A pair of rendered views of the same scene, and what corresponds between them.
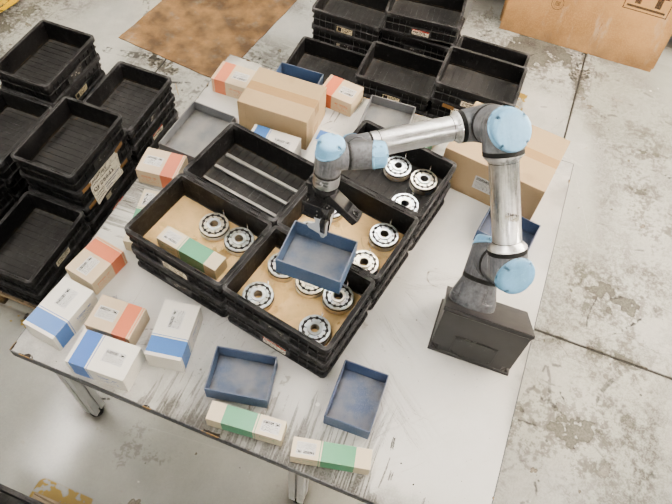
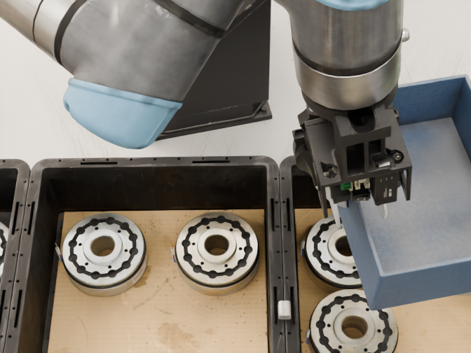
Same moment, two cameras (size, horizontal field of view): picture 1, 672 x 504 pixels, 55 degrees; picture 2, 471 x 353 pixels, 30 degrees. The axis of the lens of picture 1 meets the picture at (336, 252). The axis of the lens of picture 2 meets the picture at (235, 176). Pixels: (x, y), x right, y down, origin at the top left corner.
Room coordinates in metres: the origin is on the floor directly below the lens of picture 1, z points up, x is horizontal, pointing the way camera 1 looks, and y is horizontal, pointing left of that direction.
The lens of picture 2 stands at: (1.38, 0.38, 1.81)
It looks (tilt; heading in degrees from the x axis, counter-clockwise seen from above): 57 degrees down; 245
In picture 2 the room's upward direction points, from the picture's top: 2 degrees counter-clockwise
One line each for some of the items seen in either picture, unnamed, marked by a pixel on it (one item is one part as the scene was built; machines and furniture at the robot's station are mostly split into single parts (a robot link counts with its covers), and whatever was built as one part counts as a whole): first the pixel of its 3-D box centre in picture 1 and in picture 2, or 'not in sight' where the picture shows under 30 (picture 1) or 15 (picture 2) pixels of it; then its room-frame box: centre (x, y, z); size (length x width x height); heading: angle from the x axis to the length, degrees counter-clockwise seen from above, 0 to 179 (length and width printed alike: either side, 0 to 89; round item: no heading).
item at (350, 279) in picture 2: (338, 296); (347, 248); (1.04, -0.02, 0.86); 0.10 x 0.10 x 0.01
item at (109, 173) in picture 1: (107, 176); not in sight; (1.77, 1.06, 0.41); 0.31 x 0.02 x 0.16; 164
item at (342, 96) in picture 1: (340, 95); not in sight; (2.10, 0.06, 0.74); 0.16 x 0.12 x 0.07; 68
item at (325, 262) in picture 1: (316, 256); (420, 187); (1.03, 0.05, 1.10); 0.20 x 0.15 x 0.07; 75
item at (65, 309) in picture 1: (62, 313); not in sight; (0.92, 0.88, 0.74); 0.20 x 0.12 x 0.09; 158
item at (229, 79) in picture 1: (234, 81); not in sight; (2.12, 0.52, 0.74); 0.16 x 0.12 x 0.07; 75
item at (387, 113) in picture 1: (384, 125); not in sight; (1.96, -0.14, 0.73); 0.27 x 0.20 x 0.05; 166
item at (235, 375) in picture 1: (241, 376); not in sight; (0.78, 0.25, 0.74); 0.20 x 0.15 x 0.07; 85
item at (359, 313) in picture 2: not in sight; (354, 327); (1.09, 0.07, 0.86); 0.05 x 0.05 x 0.01
